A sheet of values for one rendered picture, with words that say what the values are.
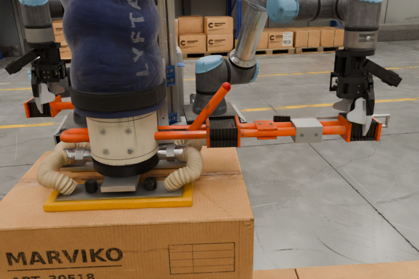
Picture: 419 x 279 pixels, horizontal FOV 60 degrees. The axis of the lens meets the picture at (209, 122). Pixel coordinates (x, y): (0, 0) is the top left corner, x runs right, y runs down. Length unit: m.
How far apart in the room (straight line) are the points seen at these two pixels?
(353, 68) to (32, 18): 0.88
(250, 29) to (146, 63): 0.67
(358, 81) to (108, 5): 0.59
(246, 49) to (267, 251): 1.38
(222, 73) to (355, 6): 0.73
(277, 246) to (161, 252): 1.65
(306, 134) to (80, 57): 0.56
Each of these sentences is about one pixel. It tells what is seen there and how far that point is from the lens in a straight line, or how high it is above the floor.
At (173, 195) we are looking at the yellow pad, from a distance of 0.86.
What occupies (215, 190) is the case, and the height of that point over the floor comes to 1.07.
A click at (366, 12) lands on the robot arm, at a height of 1.49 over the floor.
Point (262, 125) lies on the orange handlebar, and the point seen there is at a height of 1.22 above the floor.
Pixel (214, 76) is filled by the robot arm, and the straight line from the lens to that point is 1.49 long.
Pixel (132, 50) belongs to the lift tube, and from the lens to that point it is 0.80.
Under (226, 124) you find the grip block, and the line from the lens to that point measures 0.93.
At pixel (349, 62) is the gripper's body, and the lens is 0.94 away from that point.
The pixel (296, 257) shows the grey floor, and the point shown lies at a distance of 2.40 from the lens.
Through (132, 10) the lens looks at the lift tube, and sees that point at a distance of 0.80.
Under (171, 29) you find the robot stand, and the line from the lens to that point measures 1.63.
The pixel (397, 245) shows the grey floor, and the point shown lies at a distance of 2.69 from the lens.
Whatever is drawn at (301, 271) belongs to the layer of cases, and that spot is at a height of 0.54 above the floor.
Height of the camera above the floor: 1.55
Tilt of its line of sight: 21 degrees down
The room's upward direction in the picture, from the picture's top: 1 degrees counter-clockwise
